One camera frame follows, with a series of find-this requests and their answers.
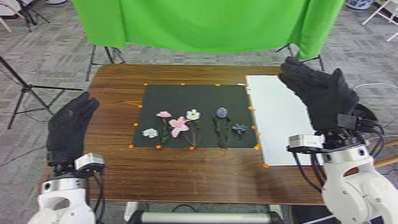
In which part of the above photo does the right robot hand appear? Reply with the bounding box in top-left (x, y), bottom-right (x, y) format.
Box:
top-left (278, 56), bottom-right (363, 132)

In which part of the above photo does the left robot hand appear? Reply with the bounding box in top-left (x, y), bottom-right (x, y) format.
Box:
top-left (47, 91), bottom-right (102, 168)

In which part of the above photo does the black stand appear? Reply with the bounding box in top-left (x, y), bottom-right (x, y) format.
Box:
top-left (274, 43), bottom-right (327, 72)
top-left (86, 44), bottom-right (128, 82)

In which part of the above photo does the white sheet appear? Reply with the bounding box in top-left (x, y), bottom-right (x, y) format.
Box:
top-left (244, 74), bottom-right (319, 167)

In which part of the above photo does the small white flower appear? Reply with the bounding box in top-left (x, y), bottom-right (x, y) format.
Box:
top-left (141, 127), bottom-right (160, 139)

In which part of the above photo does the black tripod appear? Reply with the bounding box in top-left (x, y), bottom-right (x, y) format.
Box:
top-left (0, 56), bottom-right (86, 130)

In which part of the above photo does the blue flower bud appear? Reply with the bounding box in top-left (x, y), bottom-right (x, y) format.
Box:
top-left (212, 106), bottom-right (233, 149)

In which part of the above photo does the large pink flower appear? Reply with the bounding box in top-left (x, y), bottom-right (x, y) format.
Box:
top-left (168, 116), bottom-right (198, 147)

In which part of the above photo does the dark mat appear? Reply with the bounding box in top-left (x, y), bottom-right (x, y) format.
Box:
top-left (130, 83), bottom-right (262, 149)

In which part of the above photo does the white flower with long stem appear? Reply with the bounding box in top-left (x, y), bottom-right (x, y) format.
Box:
top-left (185, 108), bottom-right (203, 148)

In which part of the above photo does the blue and white vase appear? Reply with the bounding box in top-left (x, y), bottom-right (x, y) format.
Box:
top-left (345, 0), bottom-right (377, 11)

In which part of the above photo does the pale grey bar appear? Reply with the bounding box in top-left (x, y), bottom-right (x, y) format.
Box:
top-left (139, 211), bottom-right (274, 224)

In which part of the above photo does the black cable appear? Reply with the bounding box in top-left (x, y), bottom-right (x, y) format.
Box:
top-left (292, 150), bottom-right (327, 195)

